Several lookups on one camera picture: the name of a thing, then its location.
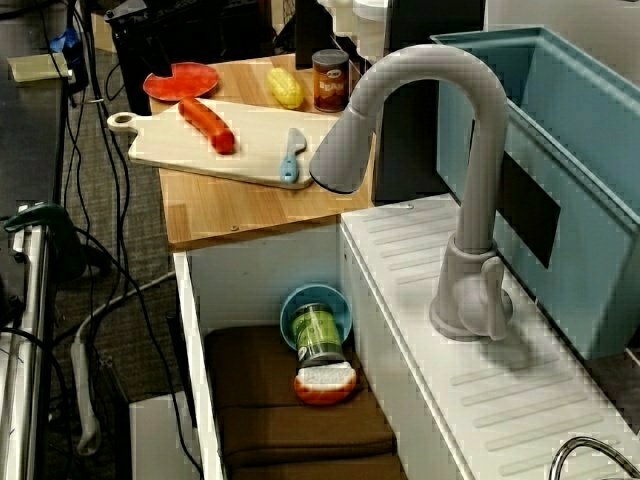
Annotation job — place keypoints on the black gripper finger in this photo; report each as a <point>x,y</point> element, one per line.
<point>155,57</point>

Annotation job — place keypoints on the red toy sausage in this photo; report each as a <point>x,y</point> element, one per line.
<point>205,122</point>

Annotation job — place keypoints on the red plate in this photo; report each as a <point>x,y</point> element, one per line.
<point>190,82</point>

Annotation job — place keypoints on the light wooden cutting board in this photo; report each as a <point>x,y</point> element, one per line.
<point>175,145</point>

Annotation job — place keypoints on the yellow toy corn cob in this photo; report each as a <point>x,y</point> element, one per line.
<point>285,89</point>

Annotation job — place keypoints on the dark grey desk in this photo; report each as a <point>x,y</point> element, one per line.
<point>25,150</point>

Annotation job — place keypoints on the orange beans can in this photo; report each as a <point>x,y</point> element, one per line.
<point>331,80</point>

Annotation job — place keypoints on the green clamp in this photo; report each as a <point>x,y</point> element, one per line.
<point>50,215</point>

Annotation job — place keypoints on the tall clear white-lidded container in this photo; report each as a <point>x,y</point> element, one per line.
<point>371,25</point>

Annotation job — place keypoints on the black vertical panel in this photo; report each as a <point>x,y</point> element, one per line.
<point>410,150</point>

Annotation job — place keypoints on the blue bowl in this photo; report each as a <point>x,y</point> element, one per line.
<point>341,306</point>

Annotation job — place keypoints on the green can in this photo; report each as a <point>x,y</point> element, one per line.
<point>315,332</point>

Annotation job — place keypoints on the grey toy faucet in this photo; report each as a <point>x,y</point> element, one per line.
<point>480,200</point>

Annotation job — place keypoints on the brown cloth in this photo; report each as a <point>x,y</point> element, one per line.
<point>260,400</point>

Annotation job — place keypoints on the orange white toy sushi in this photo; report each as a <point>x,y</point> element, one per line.
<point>320,395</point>

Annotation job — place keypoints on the white box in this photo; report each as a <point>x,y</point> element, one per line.
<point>160,440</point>

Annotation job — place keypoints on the white toy sink unit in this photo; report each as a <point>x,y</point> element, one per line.
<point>425,350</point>

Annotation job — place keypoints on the blue plastic bin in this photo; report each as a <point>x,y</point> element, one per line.
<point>590,250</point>

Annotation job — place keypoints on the steel pot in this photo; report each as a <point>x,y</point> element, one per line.
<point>582,440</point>

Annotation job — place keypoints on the aluminium frame rail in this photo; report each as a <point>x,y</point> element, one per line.
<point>30,350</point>

